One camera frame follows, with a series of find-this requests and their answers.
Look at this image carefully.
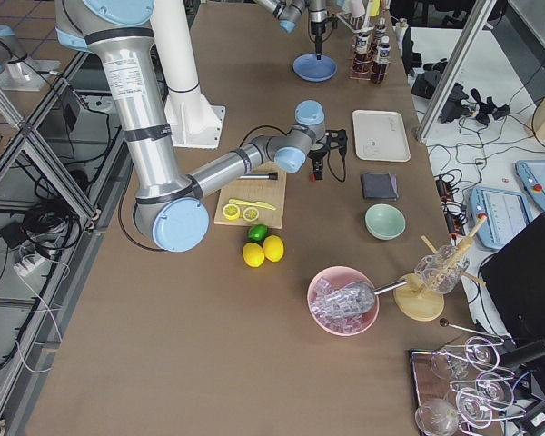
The drink bottle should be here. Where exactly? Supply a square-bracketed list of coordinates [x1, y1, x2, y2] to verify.
[350, 26, 372, 80]
[372, 17, 387, 45]
[370, 36, 391, 84]

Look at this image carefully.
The blue teach pendant near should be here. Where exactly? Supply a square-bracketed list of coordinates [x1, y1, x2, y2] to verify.
[470, 186, 533, 250]

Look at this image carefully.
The upper yellow lemon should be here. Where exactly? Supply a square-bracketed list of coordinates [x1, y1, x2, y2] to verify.
[263, 235, 285, 263]

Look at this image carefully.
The blue teach pendant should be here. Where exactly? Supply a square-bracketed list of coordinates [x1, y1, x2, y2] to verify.
[515, 160, 545, 212]
[470, 186, 533, 250]

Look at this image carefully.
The yellow plastic knife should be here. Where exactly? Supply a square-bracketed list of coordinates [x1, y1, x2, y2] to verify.
[228, 198, 277, 211]

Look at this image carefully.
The green bowl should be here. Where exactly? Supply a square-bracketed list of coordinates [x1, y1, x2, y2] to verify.
[364, 203, 406, 241]

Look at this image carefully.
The yellow lemon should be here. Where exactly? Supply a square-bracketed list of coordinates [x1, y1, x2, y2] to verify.
[263, 235, 285, 263]
[243, 242, 265, 268]

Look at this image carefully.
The grey folded cloth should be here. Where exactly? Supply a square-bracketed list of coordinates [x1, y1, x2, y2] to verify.
[361, 173, 399, 201]

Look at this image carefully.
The lower lemon half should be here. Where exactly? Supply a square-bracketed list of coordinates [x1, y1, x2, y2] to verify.
[222, 203, 242, 221]

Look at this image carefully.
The blue round plate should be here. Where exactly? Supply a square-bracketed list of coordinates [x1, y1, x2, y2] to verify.
[292, 54, 337, 83]

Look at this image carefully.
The metal ice scoop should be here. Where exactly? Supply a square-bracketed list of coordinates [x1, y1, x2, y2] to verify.
[342, 279, 407, 316]

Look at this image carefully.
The copper wire bottle rack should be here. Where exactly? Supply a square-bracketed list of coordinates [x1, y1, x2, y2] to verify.
[338, 12, 386, 80]

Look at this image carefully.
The upper lemon slice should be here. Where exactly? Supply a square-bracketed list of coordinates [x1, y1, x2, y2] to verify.
[242, 206, 260, 223]

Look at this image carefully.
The steel muddler black tip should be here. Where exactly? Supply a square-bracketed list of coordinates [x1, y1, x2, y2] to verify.
[239, 172, 279, 181]

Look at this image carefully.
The wooden cutting board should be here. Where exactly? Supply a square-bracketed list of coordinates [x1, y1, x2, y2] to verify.
[213, 163, 287, 229]

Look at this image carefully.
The front drink bottle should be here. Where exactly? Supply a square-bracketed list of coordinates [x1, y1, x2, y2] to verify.
[370, 36, 391, 84]

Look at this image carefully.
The pink ice bowl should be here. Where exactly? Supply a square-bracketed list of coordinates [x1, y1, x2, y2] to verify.
[307, 266, 380, 336]

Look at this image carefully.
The wooden cup stand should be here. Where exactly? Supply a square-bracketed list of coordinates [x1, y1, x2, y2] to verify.
[393, 213, 487, 322]

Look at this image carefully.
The glass mug on stand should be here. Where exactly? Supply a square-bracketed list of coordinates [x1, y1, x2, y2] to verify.
[414, 245, 470, 294]

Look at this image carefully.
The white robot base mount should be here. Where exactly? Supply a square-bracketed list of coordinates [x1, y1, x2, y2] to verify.
[164, 91, 226, 150]

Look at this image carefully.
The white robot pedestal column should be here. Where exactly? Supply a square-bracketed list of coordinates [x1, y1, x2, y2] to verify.
[150, 0, 199, 94]

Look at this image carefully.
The green lime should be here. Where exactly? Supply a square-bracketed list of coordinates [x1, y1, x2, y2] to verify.
[248, 223, 269, 243]

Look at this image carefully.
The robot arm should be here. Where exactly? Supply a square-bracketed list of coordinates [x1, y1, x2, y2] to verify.
[55, 1, 328, 252]
[255, 0, 337, 61]

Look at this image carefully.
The cream rabbit tray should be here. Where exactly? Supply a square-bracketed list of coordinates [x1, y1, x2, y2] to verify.
[352, 109, 411, 163]

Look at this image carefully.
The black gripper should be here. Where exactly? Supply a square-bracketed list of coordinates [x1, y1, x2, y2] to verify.
[308, 129, 348, 183]
[309, 9, 332, 60]

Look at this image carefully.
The wine glass rack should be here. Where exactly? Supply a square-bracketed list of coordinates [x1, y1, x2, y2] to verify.
[409, 336, 526, 435]

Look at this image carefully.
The back left drink bottle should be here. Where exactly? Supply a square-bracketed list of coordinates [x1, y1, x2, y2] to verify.
[350, 26, 372, 80]

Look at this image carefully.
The back right drink bottle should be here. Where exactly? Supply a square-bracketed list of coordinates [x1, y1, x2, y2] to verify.
[372, 17, 387, 45]

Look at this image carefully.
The lower yellow lemon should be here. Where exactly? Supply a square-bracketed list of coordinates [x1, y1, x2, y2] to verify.
[243, 242, 265, 268]

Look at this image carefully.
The blue teach pendant far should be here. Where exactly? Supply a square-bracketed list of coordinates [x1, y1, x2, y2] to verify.
[515, 160, 545, 212]

